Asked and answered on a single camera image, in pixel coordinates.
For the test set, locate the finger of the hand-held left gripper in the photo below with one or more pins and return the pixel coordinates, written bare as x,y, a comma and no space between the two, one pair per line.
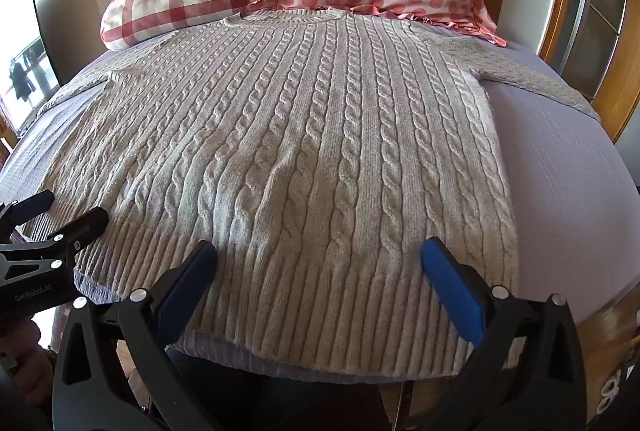
75,224
30,204

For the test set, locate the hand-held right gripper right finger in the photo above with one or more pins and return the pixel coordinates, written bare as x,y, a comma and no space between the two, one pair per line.
451,282

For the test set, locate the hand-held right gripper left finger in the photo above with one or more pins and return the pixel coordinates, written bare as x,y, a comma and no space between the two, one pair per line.
186,280

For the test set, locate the person's left hand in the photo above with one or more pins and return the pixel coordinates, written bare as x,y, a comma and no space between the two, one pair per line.
27,361

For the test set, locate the framed picture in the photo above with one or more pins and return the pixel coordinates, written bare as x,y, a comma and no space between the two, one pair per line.
27,76

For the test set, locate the lavender bed sheet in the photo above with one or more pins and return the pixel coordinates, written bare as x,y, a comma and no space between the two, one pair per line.
560,191

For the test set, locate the wooden headboard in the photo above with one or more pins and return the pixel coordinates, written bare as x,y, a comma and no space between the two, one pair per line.
590,36

